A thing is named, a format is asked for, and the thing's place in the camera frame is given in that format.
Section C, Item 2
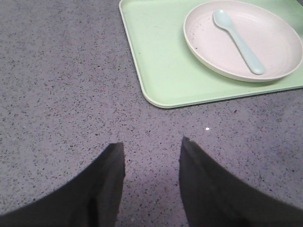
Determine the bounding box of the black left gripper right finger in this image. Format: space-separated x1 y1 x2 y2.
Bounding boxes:
179 137 303 227

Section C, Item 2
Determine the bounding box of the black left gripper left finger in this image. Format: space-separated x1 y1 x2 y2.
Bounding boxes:
0 143 125 227

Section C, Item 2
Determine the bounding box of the white round plate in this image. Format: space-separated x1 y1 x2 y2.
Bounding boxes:
183 0 303 82

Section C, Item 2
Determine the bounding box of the light green plastic tray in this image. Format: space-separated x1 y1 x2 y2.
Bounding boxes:
119 0 303 108

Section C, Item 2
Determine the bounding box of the light blue plastic spoon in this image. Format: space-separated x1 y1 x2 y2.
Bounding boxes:
213 9 265 75

